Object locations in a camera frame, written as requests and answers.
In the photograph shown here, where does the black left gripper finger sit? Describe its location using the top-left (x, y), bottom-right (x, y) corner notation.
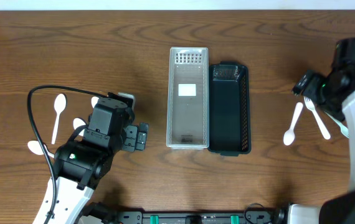
top-left (122, 125), bottom-right (138, 152)
top-left (135, 123), bottom-right (149, 151)

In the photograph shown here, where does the white plastic fork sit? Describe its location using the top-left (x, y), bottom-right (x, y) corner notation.
top-left (304, 96), bottom-right (331, 139)
top-left (326, 113), bottom-right (349, 138)

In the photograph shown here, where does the white plastic spoon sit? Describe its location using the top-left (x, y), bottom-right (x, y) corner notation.
top-left (73, 118), bottom-right (86, 129)
top-left (27, 141), bottom-right (54, 158)
top-left (51, 94), bottom-right (67, 144)
top-left (91, 96), bottom-right (99, 108)
top-left (283, 102), bottom-right (303, 146)

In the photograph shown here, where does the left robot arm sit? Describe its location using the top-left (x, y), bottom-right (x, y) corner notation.
top-left (34, 93), bottom-right (148, 223)

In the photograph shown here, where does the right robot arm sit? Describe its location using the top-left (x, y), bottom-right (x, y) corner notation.
top-left (286, 37), bottom-right (355, 224)

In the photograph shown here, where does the white label sticker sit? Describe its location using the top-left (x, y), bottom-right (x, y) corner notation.
top-left (178, 83), bottom-right (197, 96)

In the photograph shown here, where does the clear perforated plastic basket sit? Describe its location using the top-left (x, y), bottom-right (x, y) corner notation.
top-left (166, 47), bottom-right (209, 150)

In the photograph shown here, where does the dark green perforated basket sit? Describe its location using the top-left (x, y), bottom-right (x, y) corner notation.
top-left (208, 61), bottom-right (251, 156)

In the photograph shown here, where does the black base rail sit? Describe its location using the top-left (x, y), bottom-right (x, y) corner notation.
top-left (74, 202), bottom-right (290, 224)

